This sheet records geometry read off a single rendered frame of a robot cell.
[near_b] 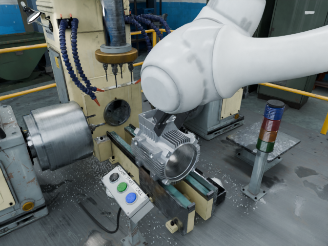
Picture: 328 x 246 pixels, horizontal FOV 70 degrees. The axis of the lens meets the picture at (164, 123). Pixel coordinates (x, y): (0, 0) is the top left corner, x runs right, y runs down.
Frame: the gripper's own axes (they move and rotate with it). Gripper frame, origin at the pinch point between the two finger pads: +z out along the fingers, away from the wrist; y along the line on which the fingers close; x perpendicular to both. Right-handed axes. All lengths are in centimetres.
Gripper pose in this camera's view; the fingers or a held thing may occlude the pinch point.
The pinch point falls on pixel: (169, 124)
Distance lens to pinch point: 71.3
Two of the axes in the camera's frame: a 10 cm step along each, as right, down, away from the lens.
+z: -3.0, 5.6, 7.7
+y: -8.0, 2.8, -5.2
